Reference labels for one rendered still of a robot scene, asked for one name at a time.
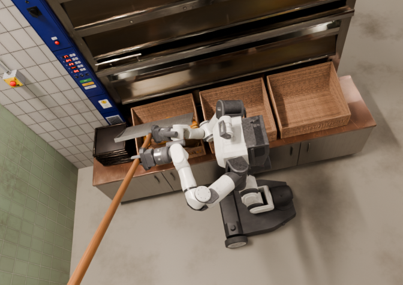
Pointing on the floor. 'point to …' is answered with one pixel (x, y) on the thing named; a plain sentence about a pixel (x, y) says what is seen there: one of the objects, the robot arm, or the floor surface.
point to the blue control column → (41, 24)
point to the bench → (298, 144)
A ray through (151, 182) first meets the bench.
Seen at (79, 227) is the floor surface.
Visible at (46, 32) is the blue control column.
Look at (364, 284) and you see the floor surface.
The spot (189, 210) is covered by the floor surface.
